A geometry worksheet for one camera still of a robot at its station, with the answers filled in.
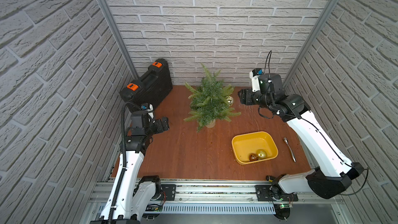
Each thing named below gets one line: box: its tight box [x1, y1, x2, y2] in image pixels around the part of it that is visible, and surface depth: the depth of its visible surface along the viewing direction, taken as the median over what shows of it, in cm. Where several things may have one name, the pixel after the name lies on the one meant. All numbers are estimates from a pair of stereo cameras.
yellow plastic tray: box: [231, 131, 279, 166], surface depth 91 cm
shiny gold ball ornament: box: [256, 148, 268, 160], surface depth 84 cm
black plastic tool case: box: [119, 58, 174, 114], surface depth 92 cm
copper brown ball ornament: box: [248, 152, 259, 162], surface depth 84 cm
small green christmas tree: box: [183, 63, 241, 132], surface depth 78 cm
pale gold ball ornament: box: [225, 95, 234, 107], surface depth 77 cm
